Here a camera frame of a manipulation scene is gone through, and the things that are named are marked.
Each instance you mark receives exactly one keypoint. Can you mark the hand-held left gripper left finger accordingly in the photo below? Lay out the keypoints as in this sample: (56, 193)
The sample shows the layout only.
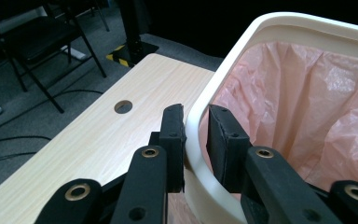
(150, 174)

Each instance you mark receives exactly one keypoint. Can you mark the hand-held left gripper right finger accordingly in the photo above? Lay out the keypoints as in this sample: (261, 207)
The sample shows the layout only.
(261, 180)

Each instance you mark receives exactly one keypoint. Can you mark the pink plastic trash bag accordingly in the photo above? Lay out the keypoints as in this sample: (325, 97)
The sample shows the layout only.
(307, 109)

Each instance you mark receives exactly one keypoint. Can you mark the white trash bin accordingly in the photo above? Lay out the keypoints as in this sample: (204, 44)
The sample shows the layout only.
(261, 21)

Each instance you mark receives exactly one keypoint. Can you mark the black stand with striped base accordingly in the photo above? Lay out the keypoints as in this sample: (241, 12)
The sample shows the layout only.
(133, 31)

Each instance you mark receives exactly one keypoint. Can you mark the black folding chair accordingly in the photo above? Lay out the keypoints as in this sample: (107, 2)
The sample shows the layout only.
(34, 37)

